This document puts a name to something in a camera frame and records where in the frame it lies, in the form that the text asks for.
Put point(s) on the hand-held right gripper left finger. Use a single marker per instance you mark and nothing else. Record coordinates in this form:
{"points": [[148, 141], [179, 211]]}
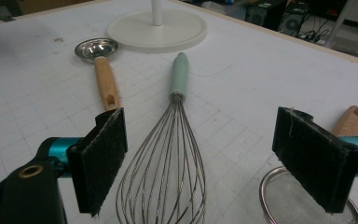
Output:
{"points": [[99, 161]]}

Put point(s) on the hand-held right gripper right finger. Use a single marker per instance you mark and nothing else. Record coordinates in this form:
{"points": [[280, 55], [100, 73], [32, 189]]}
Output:
{"points": [[317, 165]]}

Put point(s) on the white rack stand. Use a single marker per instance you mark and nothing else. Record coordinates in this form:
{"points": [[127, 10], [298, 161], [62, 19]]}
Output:
{"points": [[167, 31]]}

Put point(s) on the white grid mat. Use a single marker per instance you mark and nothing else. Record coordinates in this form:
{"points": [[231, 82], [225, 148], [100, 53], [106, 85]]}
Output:
{"points": [[245, 77]]}

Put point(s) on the black computer tower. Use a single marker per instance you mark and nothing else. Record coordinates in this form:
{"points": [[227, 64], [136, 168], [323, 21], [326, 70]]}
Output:
{"points": [[293, 23], [264, 17]]}

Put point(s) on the brown cardboard panel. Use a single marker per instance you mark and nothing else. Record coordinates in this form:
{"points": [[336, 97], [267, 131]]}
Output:
{"points": [[52, 5]]}

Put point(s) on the white floor stand frame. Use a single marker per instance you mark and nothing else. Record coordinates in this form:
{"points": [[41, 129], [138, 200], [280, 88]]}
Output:
{"points": [[341, 21]]}

